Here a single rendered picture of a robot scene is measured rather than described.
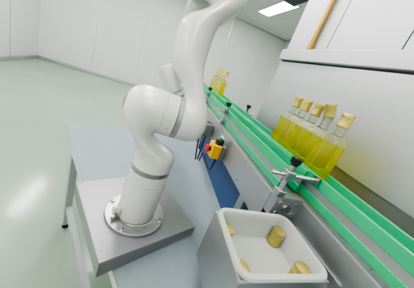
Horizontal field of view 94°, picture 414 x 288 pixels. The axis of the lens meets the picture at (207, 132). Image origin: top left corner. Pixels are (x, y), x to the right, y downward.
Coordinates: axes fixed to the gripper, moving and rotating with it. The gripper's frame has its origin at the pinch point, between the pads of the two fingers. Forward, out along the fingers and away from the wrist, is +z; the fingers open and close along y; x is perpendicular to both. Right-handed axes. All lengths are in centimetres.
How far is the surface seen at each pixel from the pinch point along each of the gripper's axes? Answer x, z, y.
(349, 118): 55, 14, 20
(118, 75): -332, -211, -412
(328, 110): 52, 10, 16
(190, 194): -11.4, 27.6, 9.2
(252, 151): 24.3, 16.7, 11.4
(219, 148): 7.9, 13.8, -0.5
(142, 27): -206, -294, -430
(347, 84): 65, 7, -2
